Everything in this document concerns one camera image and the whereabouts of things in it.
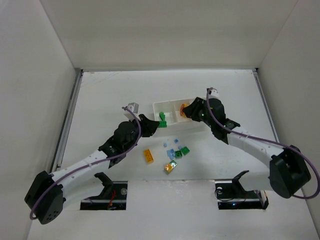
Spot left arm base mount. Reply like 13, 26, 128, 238
80, 181, 128, 211

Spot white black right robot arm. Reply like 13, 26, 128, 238
181, 97, 311, 199

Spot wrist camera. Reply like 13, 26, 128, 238
122, 102, 140, 121
206, 87, 220, 99

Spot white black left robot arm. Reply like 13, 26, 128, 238
24, 114, 160, 225

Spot white divided plastic container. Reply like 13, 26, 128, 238
152, 98, 207, 137

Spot yellow rectangular lego brick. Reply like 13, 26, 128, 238
143, 149, 154, 164

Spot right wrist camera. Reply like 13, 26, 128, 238
206, 87, 220, 99

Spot green lego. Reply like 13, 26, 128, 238
169, 160, 178, 168
158, 120, 167, 128

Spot yellow small lego brick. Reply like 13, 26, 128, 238
164, 163, 174, 174

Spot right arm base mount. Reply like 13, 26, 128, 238
214, 170, 269, 210

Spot aluminium rail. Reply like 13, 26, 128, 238
252, 68, 279, 142
49, 68, 84, 173

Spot right aluminium rail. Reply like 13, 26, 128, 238
252, 68, 279, 142

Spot green square lego brick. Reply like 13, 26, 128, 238
180, 146, 190, 155

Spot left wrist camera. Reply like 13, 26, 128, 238
122, 102, 140, 121

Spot light blue lego plate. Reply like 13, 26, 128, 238
166, 149, 175, 160

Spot left aluminium rail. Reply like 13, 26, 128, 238
49, 68, 84, 173

